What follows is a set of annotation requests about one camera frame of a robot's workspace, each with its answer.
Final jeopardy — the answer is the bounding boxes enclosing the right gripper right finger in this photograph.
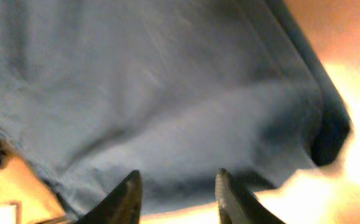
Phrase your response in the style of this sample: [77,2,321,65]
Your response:
[215,168,285,224]

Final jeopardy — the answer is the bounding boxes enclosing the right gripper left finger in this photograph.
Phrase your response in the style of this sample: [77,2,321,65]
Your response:
[75,170,142,224]

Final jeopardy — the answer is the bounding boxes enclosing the navy blue shorts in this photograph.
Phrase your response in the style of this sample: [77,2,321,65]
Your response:
[0,0,350,219]

